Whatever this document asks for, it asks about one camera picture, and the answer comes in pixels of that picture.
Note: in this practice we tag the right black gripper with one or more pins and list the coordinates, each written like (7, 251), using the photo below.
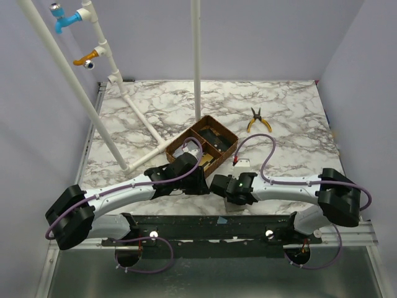
(217, 185)

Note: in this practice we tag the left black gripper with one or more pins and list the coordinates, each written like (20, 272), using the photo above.
(200, 180)

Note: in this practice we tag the grey card holder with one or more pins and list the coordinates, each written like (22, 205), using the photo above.
(231, 208)

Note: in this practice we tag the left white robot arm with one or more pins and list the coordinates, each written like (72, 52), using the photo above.
(78, 215)

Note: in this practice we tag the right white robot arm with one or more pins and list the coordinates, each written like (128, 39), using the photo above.
(333, 199)

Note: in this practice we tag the gold card with stripe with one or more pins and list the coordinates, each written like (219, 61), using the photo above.
(206, 161)

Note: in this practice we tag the silver VIP card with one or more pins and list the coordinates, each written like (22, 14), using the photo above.
(190, 144)

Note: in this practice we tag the woven brown divided basket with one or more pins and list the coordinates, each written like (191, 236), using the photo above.
(207, 122)

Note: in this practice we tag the gold faucet tap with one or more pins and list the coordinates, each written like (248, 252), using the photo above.
(87, 61)

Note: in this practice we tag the white vertical pole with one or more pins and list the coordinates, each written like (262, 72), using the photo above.
(196, 43)

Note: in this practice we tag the blue faucet tap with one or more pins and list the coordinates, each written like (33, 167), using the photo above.
(62, 21)

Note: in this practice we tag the white diagonal pole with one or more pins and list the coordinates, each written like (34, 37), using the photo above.
(39, 26)

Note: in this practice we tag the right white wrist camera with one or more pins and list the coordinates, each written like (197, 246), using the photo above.
(241, 166)

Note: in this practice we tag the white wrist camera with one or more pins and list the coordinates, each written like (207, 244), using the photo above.
(241, 166)
(194, 152)

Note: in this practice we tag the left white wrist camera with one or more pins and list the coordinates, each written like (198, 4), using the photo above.
(194, 152)

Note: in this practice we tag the yellow handled pliers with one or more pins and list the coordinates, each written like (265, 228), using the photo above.
(256, 116)

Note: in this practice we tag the aluminium frame rail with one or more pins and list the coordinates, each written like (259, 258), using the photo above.
(345, 264)

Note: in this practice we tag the white PVC pipe frame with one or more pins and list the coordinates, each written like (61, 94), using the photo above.
(88, 13)

